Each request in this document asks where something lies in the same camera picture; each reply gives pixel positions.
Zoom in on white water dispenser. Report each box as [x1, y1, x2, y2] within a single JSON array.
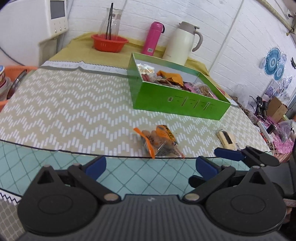
[[1, 1, 69, 66]]

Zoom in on black chopsticks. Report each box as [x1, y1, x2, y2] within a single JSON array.
[[105, 3, 113, 40]]

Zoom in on orange snack packet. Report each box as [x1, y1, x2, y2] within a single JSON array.
[[157, 70, 184, 87]]

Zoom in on instant noodle cup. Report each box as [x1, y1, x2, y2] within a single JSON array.
[[0, 65, 11, 101]]

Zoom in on brown cardboard box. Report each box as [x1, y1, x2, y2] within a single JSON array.
[[267, 97, 287, 123]]

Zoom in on clear pack red sausages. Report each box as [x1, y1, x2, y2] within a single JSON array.
[[137, 64, 154, 82]]

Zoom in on pink edged snack packet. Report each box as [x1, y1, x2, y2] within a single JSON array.
[[184, 82, 218, 99]]

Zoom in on green cardboard box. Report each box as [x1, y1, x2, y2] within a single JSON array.
[[127, 52, 230, 120]]

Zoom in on blue paper fan decoration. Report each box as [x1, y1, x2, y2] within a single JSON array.
[[263, 48, 281, 75]]

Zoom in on red plastic basket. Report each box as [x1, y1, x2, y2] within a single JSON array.
[[91, 34, 129, 53]]

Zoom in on chevron pattern mat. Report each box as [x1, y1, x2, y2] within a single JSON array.
[[1, 68, 268, 157]]

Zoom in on white thermos jug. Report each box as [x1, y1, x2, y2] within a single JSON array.
[[162, 22, 203, 65]]

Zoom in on cracker biscuit pack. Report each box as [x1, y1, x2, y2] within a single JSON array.
[[217, 130, 239, 150]]

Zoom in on pink water bottle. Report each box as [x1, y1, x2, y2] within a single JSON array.
[[141, 22, 165, 56]]

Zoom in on clear glass carafe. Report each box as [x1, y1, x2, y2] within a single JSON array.
[[98, 8, 122, 40]]

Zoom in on orange striped snack bag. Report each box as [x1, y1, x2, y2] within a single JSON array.
[[133, 125, 185, 159]]

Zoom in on teal diamond pattern mat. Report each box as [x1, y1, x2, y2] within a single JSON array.
[[1, 142, 199, 197]]

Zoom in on orange plastic basin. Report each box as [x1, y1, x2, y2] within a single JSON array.
[[1, 66, 37, 110]]

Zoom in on white power strip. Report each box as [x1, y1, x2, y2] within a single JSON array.
[[257, 121, 273, 142]]

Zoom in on yellow tablecloth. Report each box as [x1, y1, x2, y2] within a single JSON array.
[[47, 32, 210, 76]]

